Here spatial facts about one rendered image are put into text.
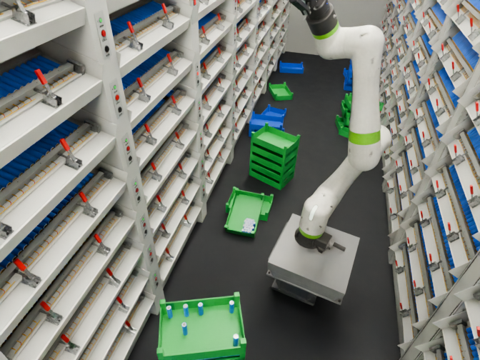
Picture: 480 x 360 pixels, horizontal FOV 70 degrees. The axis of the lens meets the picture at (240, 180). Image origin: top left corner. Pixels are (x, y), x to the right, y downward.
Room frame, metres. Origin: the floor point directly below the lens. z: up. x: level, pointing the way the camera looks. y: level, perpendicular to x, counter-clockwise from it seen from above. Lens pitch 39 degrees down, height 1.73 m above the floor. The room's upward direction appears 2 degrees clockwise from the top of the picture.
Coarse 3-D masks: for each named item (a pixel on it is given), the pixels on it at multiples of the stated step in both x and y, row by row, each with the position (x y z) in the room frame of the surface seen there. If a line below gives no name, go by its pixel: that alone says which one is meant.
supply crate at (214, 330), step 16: (160, 304) 0.69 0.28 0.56; (176, 304) 0.71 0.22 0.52; (192, 304) 0.72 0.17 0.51; (208, 304) 0.73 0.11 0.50; (224, 304) 0.74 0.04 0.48; (160, 320) 0.64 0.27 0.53; (176, 320) 0.67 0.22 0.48; (192, 320) 0.67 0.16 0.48; (208, 320) 0.67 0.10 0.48; (224, 320) 0.67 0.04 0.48; (240, 320) 0.67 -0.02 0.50; (160, 336) 0.58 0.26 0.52; (176, 336) 0.60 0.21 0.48; (192, 336) 0.61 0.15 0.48; (208, 336) 0.61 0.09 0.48; (224, 336) 0.61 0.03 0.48; (240, 336) 0.61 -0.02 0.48; (160, 352) 0.51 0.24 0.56; (176, 352) 0.55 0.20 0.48; (192, 352) 0.53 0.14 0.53; (208, 352) 0.53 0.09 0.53; (224, 352) 0.54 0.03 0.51; (240, 352) 0.55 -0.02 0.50
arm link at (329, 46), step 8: (336, 24) 1.22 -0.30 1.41; (336, 32) 1.22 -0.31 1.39; (344, 32) 1.22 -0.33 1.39; (320, 40) 1.22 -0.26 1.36; (328, 40) 1.21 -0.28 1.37; (336, 40) 1.21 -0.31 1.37; (320, 48) 1.23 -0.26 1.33; (328, 48) 1.22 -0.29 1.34; (336, 48) 1.20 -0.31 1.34; (328, 56) 1.23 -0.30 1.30; (336, 56) 1.21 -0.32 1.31; (344, 56) 1.20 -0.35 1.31
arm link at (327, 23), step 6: (330, 6) 1.22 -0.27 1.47; (330, 12) 1.20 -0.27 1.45; (306, 18) 1.23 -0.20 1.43; (324, 18) 1.19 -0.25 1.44; (330, 18) 1.19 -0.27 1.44; (336, 18) 1.23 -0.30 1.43; (312, 24) 1.20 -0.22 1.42; (318, 24) 1.19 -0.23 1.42; (324, 24) 1.19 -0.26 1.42; (330, 24) 1.20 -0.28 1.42; (312, 30) 1.22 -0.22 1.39; (318, 30) 1.20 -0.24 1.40; (324, 30) 1.20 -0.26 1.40; (330, 30) 1.20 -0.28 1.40
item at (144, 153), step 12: (180, 84) 1.64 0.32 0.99; (180, 96) 1.61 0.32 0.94; (192, 96) 1.63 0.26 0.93; (168, 108) 1.48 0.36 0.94; (180, 108) 1.51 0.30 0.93; (156, 120) 1.36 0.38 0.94; (168, 120) 1.39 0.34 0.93; (180, 120) 1.46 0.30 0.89; (156, 132) 1.28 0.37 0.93; (168, 132) 1.31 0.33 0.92; (144, 144) 1.18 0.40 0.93; (156, 144) 1.20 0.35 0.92; (144, 156) 1.11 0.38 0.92
